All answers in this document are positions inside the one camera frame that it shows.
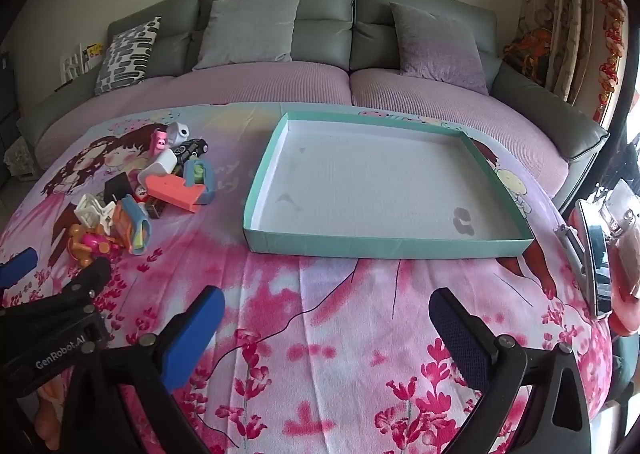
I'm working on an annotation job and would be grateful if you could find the coral plastic toy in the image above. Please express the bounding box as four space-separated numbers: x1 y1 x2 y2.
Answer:
145 173 207 212

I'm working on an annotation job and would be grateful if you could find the black charger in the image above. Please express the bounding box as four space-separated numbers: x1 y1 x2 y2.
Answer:
103 171 133 205

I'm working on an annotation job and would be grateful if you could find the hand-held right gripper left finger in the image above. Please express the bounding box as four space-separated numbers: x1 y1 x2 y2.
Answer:
60 285 226 454

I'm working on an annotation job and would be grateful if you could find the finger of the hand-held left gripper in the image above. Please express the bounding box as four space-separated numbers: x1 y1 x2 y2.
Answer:
0 247 39 291
0 257 113 325

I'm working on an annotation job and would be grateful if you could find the pink-haired doll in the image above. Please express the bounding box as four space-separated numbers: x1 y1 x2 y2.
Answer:
82 228 123 255

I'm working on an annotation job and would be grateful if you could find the orange and blue plastic toy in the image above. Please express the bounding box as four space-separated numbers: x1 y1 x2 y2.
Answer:
112 195 152 255

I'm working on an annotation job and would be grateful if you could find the pink sofa cover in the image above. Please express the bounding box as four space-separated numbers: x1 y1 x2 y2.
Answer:
35 59 571 200

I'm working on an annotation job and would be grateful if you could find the patterned curtain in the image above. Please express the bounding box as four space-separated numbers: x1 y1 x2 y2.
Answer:
520 0 601 100

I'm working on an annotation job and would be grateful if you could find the white charger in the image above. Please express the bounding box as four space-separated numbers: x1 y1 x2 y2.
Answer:
139 149 188 185

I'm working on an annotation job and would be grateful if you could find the teal cardboard tray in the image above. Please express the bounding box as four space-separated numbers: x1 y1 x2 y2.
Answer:
242 112 535 260

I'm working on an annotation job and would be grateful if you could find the dark blue cabinet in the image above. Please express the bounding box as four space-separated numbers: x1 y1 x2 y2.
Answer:
0 52 21 145

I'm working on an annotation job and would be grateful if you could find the dark screen device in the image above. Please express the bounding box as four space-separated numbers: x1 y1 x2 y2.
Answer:
575 199 613 320

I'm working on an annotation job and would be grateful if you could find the small orange doll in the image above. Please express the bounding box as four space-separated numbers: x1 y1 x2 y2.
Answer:
67 224 93 265

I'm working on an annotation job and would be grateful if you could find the red window decoration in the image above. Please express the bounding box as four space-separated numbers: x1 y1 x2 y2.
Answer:
592 0 631 120

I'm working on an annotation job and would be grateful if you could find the white magazine rack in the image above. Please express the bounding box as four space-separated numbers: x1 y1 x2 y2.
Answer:
60 42 103 80

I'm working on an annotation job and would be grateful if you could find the black white patterned pillow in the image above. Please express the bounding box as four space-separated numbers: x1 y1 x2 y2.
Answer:
94 17 162 96

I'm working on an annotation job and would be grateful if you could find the grey sofa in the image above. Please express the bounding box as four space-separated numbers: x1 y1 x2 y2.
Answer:
17 0 611 215

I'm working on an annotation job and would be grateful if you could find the orange fabric decoration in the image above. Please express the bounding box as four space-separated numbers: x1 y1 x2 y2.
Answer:
502 27 553 85

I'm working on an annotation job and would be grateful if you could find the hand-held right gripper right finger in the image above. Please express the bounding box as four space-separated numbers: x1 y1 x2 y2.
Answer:
429 287 593 454

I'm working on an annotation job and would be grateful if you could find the white hair clip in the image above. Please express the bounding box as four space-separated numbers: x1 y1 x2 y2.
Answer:
74 193 118 230

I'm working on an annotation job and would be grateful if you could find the pink round object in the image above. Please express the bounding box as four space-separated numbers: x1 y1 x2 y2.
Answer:
610 234 640 337

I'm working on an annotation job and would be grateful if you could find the grey pillow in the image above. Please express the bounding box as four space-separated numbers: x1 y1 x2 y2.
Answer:
192 0 303 71
390 2 490 96

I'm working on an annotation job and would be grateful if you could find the black toy car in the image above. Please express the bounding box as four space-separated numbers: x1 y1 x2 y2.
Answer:
172 137 210 160

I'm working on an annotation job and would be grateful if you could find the white lace-covered box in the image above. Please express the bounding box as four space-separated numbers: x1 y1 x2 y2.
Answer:
4 137 38 182

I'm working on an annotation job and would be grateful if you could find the printed cartoon blanket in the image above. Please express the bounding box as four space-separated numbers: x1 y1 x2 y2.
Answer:
0 102 616 454

